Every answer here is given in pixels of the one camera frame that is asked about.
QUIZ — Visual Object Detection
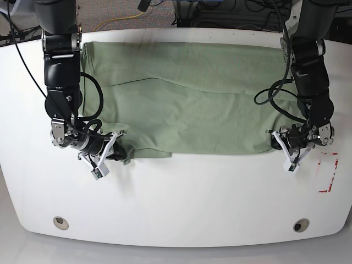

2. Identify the black tripod stand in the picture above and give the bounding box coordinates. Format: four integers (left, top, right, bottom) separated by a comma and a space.
1, 25, 42, 45

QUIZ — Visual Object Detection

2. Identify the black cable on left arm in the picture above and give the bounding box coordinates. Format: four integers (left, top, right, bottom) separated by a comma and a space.
254, 0, 307, 123

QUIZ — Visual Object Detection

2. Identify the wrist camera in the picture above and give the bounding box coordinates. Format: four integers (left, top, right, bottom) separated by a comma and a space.
283, 161, 300, 173
91, 163, 109, 180

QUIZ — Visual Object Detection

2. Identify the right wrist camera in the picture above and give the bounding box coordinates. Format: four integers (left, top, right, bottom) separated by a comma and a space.
91, 163, 109, 180

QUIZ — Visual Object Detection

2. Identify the red tape rectangle marking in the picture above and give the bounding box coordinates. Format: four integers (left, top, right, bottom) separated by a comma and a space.
316, 152, 339, 193

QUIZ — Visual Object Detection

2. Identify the table grommet hole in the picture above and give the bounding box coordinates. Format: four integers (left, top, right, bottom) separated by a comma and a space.
293, 218, 310, 233
53, 216, 69, 230

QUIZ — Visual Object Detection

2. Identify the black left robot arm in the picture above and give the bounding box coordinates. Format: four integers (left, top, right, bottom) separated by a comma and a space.
268, 1, 340, 172

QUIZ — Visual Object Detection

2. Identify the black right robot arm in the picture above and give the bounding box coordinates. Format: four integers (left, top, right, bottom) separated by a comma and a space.
34, 0, 127, 179

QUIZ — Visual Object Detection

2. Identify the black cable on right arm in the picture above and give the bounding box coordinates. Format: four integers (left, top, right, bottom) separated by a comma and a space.
5, 0, 105, 144

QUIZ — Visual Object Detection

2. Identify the right table grommet hole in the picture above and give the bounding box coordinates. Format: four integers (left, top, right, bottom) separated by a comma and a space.
293, 218, 310, 233

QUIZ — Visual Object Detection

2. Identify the left table grommet hole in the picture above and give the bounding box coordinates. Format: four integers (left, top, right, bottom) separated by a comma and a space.
53, 216, 69, 230

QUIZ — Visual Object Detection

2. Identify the green T-shirt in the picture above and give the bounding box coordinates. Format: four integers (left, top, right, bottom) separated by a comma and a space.
81, 42, 294, 159

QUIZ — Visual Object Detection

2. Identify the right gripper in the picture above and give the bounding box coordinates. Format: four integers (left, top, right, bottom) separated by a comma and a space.
78, 130, 128, 171

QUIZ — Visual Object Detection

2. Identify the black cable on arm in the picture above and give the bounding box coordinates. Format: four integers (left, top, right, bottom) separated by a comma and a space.
254, 0, 307, 123
5, 0, 105, 144

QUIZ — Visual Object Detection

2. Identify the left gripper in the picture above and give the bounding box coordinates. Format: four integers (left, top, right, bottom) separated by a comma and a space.
266, 125, 315, 165

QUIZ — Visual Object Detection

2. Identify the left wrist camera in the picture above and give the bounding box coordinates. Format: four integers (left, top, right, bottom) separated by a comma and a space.
283, 161, 300, 173

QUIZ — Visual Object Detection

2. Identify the yellow cable on floor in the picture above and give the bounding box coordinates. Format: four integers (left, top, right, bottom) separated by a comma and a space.
93, 10, 144, 32

